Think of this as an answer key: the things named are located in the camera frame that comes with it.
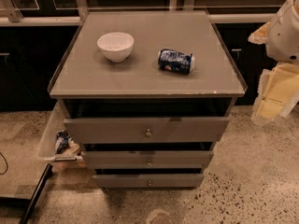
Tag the white ceramic bowl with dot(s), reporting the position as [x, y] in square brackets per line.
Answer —
[116, 46]

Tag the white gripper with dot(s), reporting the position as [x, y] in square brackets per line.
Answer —
[284, 36]

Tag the black bar on floor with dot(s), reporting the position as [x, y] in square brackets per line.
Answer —
[47, 173]

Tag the grey top drawer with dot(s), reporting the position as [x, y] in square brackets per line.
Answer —
[146, 130]

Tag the clear plastic bin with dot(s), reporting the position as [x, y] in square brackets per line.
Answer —
[71, 158]

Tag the blue snack bag in bin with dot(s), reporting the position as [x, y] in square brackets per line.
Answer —
[61, 141]

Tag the grey drawer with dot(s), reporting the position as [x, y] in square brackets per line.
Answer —
[146, 159]
[146, 130]
[149, 181]

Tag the grey drawer cabinet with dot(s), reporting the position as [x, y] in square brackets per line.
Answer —
[88, 85]

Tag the crushed blue soda can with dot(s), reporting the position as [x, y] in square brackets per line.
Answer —
[175, 61]

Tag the grey bottom drawer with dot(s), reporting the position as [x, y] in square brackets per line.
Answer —
[149, 181]

